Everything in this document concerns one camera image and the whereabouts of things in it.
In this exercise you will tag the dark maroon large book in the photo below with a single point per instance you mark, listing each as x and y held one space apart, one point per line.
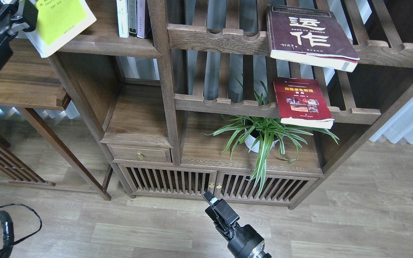
309 36

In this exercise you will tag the yellow green book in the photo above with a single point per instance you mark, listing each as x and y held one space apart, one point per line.
58 22

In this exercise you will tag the lilac upright book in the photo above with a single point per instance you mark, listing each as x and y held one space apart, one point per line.
143 19

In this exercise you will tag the white upright book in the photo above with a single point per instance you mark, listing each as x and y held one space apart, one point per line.
122 18

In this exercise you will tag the brass drawer knob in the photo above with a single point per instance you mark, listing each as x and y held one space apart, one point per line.
140 155

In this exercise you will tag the green spider plant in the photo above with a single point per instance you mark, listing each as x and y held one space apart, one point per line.
237 124

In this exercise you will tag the white plant pot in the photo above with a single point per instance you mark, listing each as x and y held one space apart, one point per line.
260 141

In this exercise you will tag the red paperback book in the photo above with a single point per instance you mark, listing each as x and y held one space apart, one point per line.
301 102

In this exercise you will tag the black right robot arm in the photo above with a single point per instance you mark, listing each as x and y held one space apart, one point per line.
243 242

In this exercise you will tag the wooden bookshelf unit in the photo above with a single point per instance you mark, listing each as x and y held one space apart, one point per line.
163 95

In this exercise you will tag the dark grey upright book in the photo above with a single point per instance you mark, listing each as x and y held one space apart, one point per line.
132 17

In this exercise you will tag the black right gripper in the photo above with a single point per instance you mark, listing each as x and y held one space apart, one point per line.
243 242

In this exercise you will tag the wooden side table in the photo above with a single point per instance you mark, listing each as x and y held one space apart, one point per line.
28 82

